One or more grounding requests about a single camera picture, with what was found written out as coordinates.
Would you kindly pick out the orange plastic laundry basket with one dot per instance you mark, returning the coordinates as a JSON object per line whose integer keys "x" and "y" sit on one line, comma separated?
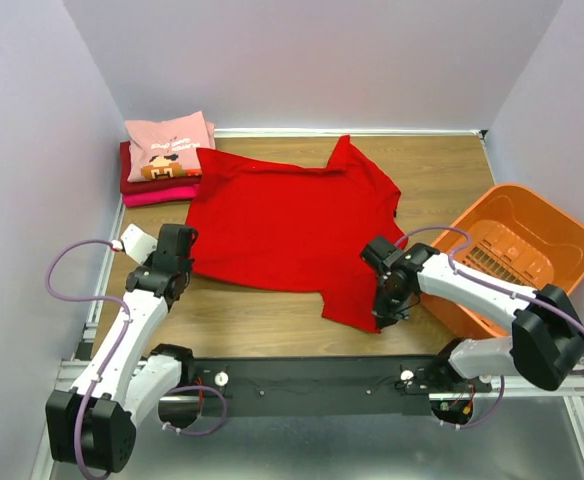
{"x": 520, "y": 237}

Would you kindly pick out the pink folded printed t shirt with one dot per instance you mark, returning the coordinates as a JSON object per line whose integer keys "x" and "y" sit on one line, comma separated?
{"x": 167, "y": 149}

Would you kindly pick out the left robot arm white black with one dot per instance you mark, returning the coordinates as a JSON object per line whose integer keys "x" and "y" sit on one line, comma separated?
{"x": 93, "y": 424}

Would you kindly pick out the dark red folded t shirt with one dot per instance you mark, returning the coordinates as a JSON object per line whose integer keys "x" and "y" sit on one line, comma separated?
{"x": 127, "y": 187}

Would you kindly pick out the magenta folded t shirt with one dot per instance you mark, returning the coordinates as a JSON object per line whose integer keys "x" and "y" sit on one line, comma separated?
{"x": 180, "y": 193}

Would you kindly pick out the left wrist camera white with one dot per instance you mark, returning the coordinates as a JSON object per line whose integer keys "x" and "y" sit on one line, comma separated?
{"x": 135, "y": 243}

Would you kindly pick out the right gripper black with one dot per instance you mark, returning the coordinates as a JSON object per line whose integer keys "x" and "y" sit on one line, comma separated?
{"x": 389, "y": 307}

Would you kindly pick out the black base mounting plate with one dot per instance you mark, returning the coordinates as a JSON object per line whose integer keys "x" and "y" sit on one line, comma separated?
{"x": 331, "y": 385}

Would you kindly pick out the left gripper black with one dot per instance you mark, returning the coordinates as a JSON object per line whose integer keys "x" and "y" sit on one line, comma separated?
{"x": 182, "y": 265}

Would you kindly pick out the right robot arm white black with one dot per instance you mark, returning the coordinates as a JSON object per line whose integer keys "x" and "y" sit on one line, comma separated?
{"x": 544, "y": 341}

